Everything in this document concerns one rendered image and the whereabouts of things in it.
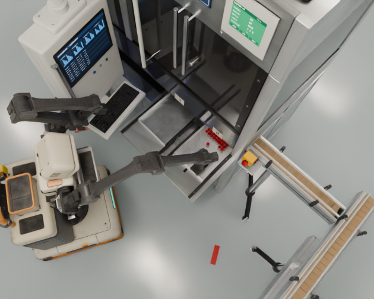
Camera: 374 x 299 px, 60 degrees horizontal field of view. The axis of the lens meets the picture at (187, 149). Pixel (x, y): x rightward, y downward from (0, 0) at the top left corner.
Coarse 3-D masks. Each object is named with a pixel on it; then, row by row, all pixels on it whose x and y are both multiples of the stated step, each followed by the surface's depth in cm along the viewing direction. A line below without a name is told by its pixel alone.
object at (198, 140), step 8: (200, 128) 215; (192, 136) 215; (200, 136) 217; (184, 144) 213; (192, 144) 215; (200, 144) 215; (216, 144) 215; (176, 152) 212; (184, 152) 212; (192, 152) 212; (224, 152) 213; (208, 168) 209; (200, 176) 207
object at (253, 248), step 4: (252, 248) 276; (256, 248) 270; (256, 252) 270; (260, 252) 267; (264, 256) 265; (268, 256) 264; (268, 260) 262; (272, 260) 262; (272, 264) 261; (276, 264) 260; (272, 268) 262; (276, 272) 261
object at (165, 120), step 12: (168, 96) 227; (156, 108) 223; (168, 108) 224; (180, 108) 224; (144, 120) 220; (156, 120) 220; (168, 120) 220; (180, 120) 221; (192, 120) 220; (156, 132) 217; (168, 132) 217
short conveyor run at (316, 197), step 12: (252, 144) 211; (264, 144) 211; (264, 156) 208; (276, 156) 209; (276, 168) 205; (288, 168) 206; (288, 180) 203; (300, 180) 203; (312, 180) 199; (300, 192) 201; (312, 192) 197; (324, 192) 198; (312, 204) 198; (324, 204) 194; (336, 204) 199; (324, 216) 199; (336, 216) 194
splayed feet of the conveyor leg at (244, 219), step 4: (252, 176) 290; (252, 180) 287; (252, 184) 285; (248, 188) 282; (248, 192) 280; (248, 196) 281; (248, 200) 280; (248, 204) 279; (248, 208) 279; (248, 212) 279; (244, 216) 281; (248, 216) 279; (244, 220) 284
